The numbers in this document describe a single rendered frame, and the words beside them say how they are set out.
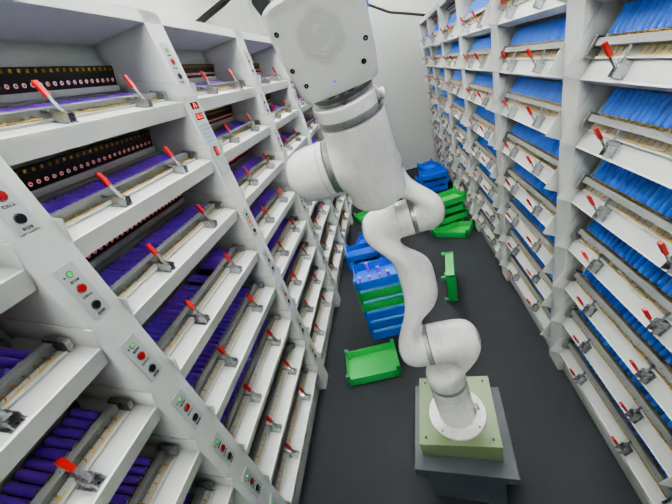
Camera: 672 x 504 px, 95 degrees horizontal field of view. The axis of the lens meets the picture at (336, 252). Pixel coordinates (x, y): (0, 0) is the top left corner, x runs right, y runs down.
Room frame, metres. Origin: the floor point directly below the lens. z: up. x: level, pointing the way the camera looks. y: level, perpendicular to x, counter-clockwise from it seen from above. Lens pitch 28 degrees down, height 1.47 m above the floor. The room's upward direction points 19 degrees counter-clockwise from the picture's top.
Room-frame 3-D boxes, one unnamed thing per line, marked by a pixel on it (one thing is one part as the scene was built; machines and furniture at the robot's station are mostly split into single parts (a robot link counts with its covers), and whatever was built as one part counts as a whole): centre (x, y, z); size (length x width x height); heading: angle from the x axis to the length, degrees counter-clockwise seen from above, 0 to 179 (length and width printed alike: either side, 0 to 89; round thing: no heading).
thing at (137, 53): (1.28, 0.40, 0.90); 0.20 x 0.09 x 1.81; 73
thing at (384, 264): (1.52, -0.20, 0.44); 0.30 x 0.20 x 0.08; 81
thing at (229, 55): (1.96, 0.20, 0.90); 0.20 x 0.09 x 1.81; 73
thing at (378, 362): (1.25, 0.01, 0.04); 0.30 x 0.20 x 0.08; 82
